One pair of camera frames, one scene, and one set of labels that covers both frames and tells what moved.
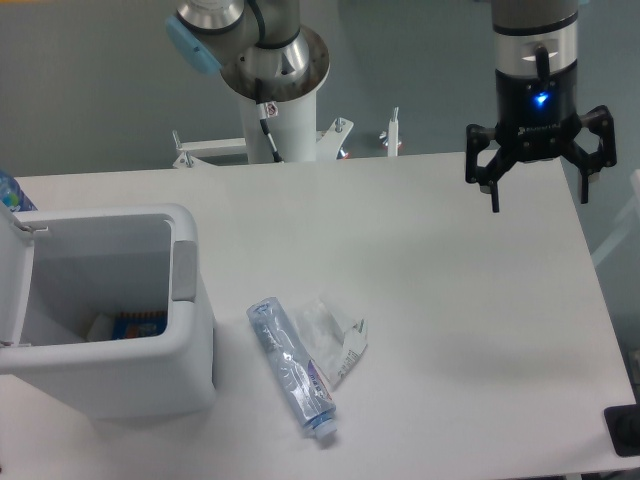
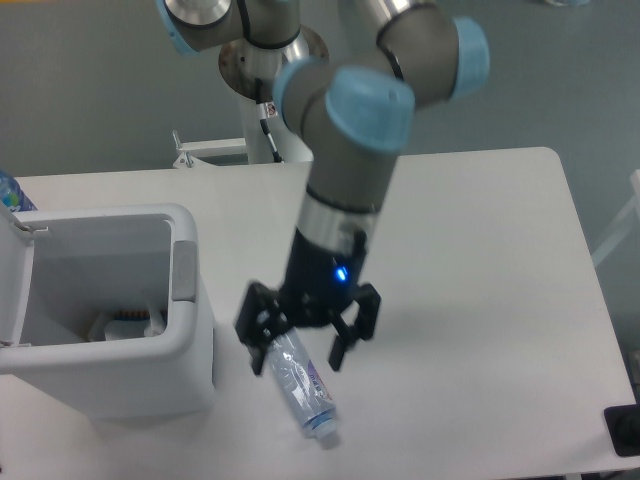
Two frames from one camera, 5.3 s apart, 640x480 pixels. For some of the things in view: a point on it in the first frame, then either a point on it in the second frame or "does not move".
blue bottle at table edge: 12,195 does not move
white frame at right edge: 630,221 does not move
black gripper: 536,120 to 319,282
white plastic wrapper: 333,344 to 129,329
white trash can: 101,316 does not move
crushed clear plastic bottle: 301,377 does not move
